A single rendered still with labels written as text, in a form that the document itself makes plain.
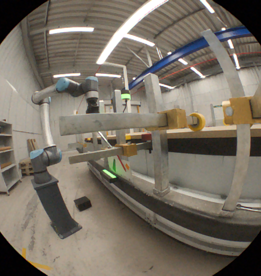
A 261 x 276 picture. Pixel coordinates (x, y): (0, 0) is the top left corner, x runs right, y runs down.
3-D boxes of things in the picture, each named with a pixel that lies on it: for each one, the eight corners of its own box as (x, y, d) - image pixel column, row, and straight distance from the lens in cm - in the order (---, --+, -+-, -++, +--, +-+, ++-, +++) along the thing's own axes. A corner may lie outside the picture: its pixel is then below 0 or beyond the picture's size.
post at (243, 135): (228, 220, 34) (208, 27, 34) (218, 218, 33) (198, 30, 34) (231, 212, 36) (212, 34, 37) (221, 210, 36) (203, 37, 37)
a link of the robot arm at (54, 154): (44, 167, 116) (36, 98, 136) (57, 163, 124) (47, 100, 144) (51, 166, 102) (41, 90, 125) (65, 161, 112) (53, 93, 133)
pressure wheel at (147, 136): (150, 155, 55) (147, 132, 54) (140, 154, 61) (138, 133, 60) (160, 152, 61) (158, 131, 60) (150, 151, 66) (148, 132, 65)
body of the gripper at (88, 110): (96, 118, 77) (95, 102, 80) (100, 116, 69) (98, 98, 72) (85, 119, 75) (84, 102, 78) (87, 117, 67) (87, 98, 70)
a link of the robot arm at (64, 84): (29, 93, 130) (66, 72, 72) (38, 95, 134) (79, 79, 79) (27, 104, 128) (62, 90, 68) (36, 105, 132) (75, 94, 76)
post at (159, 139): (161, 210, 43) (149, 71, 37) (155, 206, 45) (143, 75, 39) (167, 205, 45) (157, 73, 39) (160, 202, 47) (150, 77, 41)
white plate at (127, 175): (131, 183, 49) (129, 162, 46) (109, 170, 71) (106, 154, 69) (132, 183, 50) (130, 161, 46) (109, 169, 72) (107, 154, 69)
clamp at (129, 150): (127, 157, 46) (126, 145, 45) (114, 153, 58) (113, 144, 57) (138, 154, 49) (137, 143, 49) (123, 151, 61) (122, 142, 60)
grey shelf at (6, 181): (-1, 194, 310) (-14, 122, 303) (12, 182, 370) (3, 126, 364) (9, 195, 278) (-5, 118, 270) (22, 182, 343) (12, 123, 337)
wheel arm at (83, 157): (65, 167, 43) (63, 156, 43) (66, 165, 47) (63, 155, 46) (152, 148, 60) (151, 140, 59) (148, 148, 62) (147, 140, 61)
